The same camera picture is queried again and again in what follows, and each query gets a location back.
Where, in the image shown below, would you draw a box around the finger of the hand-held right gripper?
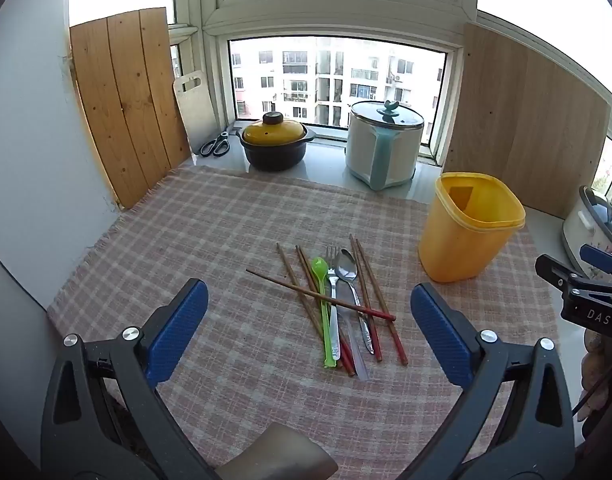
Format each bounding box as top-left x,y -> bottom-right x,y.
579,244 -> 612,281
535,255 -> 612,293

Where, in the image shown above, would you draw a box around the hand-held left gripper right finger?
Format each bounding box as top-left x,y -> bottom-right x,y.
410,282 -> 577,480

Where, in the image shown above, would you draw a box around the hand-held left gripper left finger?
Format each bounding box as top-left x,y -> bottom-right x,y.
40,278 -> 209,480

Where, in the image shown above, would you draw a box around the yellow plastic container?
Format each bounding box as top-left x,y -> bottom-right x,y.
418,172 -> 527,283

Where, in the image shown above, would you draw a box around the metal spoon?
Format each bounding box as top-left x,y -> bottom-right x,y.
334,248 -> 377,356

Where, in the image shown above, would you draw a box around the metal fork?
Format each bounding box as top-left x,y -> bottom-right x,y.
325,245 -> 343,361

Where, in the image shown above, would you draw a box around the green plastic spoon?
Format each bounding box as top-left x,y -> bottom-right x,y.
311,257 -> 337,368

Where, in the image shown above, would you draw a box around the person's right hand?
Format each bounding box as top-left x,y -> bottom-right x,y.
581,332 -> 609,411

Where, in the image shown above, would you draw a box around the white floral rice cooker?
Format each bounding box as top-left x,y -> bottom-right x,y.
562,185 -> 612,281

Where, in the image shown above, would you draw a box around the pink plaid tablecloth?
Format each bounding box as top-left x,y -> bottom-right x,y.
46,165 -> 562,471

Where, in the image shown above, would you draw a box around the light wood panel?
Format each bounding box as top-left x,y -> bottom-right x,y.
442,22 -> 612,221

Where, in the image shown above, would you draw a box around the stool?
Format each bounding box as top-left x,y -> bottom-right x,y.
218,422 -> 339,480

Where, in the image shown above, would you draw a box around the black kitchen scissors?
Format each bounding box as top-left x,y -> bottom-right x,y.
200,130 -> 234,157

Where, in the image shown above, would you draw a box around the white teal electric pot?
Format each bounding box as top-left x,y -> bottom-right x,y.
345,100 -> 425,191

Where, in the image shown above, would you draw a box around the black clay pot yellow lid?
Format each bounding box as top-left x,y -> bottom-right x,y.
238,111 -> 317,171

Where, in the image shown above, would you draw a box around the white cutting board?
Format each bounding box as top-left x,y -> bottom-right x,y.
172,69 -> 221,158

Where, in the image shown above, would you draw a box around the wooden plank board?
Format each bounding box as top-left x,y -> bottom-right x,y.
69,7 -> 191,210

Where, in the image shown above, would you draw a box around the white window frame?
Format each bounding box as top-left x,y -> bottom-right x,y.
168,0 -> 479,166

